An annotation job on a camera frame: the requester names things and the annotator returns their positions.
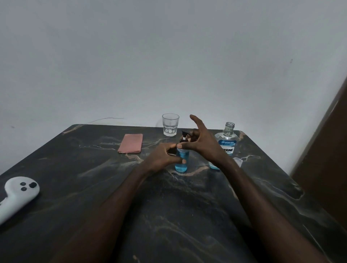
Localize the person's left hand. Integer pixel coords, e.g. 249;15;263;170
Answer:
142;143;187;176

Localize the person's right hand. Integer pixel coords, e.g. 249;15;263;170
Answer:
177;114;232;167

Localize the small blue liquid pump bottle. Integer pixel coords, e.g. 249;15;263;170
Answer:
175;141;190;173

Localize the person's left forearm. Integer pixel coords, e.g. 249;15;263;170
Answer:
51;164;161;263

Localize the person's right forearm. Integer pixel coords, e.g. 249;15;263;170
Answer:
216;159;330;263

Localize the clear drinking glass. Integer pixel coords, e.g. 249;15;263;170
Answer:
162;113;180;137

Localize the large clear mouthwash bottle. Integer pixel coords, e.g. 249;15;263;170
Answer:
208;122;240;171

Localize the folded pink cloth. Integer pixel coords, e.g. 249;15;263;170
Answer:
118;133;143;154

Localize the brown wooden door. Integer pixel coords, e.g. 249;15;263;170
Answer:
290;77;347;231

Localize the white handheld controller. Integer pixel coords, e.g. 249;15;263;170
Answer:
0;177;40;226

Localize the thin grey cable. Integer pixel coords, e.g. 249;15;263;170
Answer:
81;117;125;126

